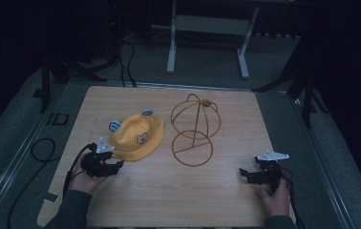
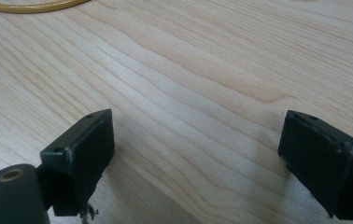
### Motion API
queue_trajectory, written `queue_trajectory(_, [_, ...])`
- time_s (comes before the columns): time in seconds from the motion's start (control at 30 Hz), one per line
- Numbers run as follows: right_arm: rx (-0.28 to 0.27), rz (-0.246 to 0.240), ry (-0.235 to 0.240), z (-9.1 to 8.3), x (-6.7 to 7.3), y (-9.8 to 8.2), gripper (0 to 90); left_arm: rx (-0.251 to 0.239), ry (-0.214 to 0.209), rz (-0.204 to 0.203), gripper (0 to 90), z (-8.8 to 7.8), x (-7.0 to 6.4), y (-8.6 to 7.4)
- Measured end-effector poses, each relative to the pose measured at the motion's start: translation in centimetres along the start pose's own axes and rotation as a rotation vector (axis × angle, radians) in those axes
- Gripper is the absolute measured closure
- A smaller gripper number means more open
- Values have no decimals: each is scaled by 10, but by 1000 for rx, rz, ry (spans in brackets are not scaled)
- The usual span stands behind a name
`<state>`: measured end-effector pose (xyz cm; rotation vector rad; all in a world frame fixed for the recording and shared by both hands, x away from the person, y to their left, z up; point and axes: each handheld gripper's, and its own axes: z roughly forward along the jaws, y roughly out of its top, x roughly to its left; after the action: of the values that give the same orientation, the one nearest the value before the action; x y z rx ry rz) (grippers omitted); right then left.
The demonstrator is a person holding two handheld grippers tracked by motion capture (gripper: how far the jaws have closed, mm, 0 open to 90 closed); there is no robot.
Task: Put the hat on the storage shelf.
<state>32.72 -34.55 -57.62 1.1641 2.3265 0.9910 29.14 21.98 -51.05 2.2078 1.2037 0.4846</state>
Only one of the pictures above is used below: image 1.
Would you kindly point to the black tripod stand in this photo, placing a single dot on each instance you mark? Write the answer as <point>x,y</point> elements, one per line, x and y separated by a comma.
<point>306,95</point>
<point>45,82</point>

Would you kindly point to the yellow bucket hat with ears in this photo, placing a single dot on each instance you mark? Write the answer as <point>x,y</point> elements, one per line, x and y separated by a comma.
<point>137,140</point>

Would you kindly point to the white metal table frame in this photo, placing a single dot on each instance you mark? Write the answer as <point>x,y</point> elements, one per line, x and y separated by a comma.
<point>207,24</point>

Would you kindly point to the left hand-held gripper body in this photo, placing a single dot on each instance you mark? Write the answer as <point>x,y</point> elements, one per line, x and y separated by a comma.
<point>93,163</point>

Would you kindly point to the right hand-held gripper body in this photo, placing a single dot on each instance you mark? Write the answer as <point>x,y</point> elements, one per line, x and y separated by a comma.
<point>271,168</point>

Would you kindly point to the person's left hand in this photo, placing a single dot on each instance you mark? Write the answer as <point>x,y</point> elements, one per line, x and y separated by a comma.
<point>84,183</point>

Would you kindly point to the person's right hand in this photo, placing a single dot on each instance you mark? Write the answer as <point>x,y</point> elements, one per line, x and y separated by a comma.
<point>275,200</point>

